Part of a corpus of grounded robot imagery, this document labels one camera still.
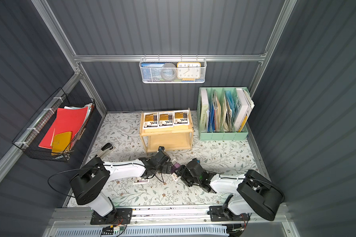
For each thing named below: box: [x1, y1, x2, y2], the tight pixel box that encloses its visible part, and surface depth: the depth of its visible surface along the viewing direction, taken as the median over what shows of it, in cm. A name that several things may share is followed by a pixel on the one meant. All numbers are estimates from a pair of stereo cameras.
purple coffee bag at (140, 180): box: [133, 176, 150, 184], surface depth 86 cm
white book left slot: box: [199, 88, 210, 131], surface depth 95 cm
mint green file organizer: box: [196, 86, 250, 141], surface depth 98 cm
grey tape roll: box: [160, 62, 177, 81], surface depth 89 cm
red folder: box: [38, 106, 89, 149], surface depth 75 cm
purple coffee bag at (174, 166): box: [170, 158, 181, 180], surface depth 91 cm
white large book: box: [233, 87, 255, 132], surface depth 95 cm
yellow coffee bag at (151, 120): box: [142, 112, 160, 130], surface depth 87 cm
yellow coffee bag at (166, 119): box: [158, 111, 175, 128], surface depth 88 cm
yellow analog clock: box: [177, 61, 202, 81], surface depth 90 cm
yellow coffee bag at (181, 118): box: [173, 109, 190, 126], surface depth 88 cm
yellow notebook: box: [51, 131, 73, 154], surface depth 69 cm
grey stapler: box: [94, 142, 116, 158], surface depth 96 cm
